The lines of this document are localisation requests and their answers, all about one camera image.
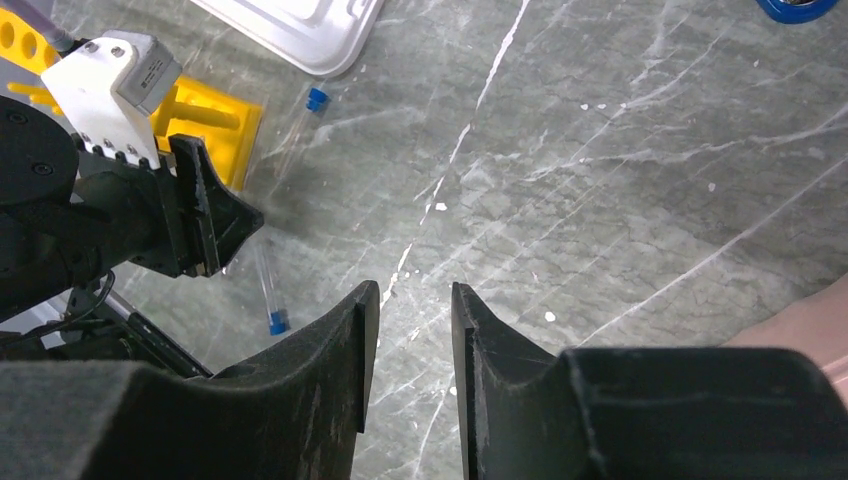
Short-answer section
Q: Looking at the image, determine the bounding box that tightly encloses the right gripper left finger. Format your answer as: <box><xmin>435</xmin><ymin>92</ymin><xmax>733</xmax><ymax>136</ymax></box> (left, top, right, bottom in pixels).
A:
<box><xmin>1</xmin><ymin>281</ymin><xmax>380</xmax><ymax>479</ymax></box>

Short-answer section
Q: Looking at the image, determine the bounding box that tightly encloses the yellow test tube rack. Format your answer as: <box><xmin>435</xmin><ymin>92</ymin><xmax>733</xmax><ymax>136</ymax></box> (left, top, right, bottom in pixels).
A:
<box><xmin>1</xmin><ymin>9</ymin><xmax>263</xmax><ymax>191</ymax></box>

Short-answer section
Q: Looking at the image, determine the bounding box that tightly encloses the pink plastic bin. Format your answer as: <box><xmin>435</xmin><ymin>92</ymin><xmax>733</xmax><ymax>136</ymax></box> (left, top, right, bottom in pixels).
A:
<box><xmin>725</xmin><ymin>277</ymin><xmax>847</xmax><ymax>401</ymax></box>

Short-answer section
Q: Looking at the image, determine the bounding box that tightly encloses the blue stapler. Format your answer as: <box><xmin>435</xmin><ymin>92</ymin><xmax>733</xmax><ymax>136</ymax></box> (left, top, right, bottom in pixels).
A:
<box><xmin>757</xmin><ymin>0</ymin><xmax>839</xmax><ymax>25</ymax></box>

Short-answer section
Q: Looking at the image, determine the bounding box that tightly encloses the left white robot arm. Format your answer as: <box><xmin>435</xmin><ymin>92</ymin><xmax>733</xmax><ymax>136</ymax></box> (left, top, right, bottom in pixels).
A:
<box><xmin>1</xmin><ymin>97</ymin><xmax>264</xmax><ymax>377</ymax></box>

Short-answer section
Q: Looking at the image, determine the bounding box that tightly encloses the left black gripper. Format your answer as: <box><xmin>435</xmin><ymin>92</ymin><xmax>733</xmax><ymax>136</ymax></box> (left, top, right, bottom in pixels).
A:
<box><xmin>74</xmin><ymin>134</ymin><xmax>264</xmax><ymax>278</ymax></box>

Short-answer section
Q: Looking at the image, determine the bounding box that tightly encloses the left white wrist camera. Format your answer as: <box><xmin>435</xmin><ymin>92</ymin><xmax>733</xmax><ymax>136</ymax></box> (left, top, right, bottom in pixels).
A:
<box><xmin>40</xmin><ymin>30</ymin><xmax>183</xmax><ymax>170</ymax></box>

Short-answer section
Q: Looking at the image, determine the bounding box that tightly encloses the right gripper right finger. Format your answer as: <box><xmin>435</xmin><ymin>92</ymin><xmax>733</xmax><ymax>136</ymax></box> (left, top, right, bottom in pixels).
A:
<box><xmin>451</xmin><ymin>283</ymin><xmax>847</xmax><ymax>479</ymax></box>

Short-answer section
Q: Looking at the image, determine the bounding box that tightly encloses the white plastic lid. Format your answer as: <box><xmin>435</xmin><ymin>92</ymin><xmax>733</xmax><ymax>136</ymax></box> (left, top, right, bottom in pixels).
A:
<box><xmin>193</xmin><ymin>0</ymin><xmax>384</xmax><ymax>78</ymax></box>

